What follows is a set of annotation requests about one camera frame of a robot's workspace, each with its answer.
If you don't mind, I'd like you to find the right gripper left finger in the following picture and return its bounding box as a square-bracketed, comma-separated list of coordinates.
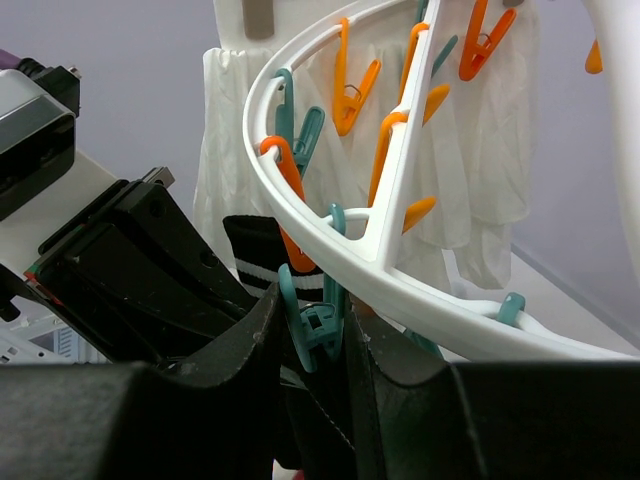
[1, 286, 283, 479]

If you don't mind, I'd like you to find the teal front clothes peg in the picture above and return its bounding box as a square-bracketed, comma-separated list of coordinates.
[278, 264, 346, 373]

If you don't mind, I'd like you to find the white round clip hanger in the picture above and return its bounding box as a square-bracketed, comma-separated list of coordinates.
[242, 1, 634, 362]

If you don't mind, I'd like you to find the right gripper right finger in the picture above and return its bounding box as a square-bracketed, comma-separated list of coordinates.
[344, 302, 639, 479]

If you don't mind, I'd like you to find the white garment on hanger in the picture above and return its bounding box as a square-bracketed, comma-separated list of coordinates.
[194, 1, 540, 290]

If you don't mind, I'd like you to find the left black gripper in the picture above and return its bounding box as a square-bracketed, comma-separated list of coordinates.
[25, 180, 256, 363]

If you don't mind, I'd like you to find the black sock with white stripes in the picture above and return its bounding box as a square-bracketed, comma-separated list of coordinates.
[223, 215, 324, 304]

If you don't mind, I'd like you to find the orange front clothes peg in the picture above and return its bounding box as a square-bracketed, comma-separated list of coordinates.
[258, 134, 319, 275]

